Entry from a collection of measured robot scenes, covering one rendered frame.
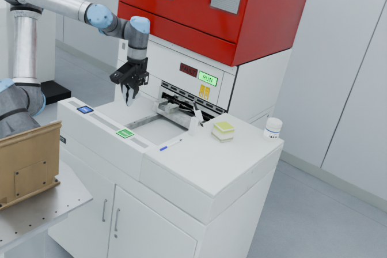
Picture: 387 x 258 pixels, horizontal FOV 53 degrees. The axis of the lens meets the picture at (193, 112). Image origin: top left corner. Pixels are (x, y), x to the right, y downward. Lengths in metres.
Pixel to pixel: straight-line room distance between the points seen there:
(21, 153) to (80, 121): 0.45
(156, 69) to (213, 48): 0.46
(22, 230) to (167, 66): 1.19
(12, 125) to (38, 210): 0.31
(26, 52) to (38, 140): 0.38
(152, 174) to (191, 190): 0.20
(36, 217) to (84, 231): 0.68
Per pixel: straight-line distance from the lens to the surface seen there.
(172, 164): 1.53
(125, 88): 1.59
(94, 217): 2.01
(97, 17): 1.38
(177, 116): 2.07
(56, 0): 1.48
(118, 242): 1.95
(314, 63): 3.37
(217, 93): 2.03
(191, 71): 2.10
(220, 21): 1.90
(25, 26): 1.67
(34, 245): 1.74
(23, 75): 1.64
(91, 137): 1.79
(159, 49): 2.22
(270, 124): 1.83
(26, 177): 1.50
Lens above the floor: 1.82
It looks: 26 degrees down
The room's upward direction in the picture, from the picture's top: 11 degrees clockwise
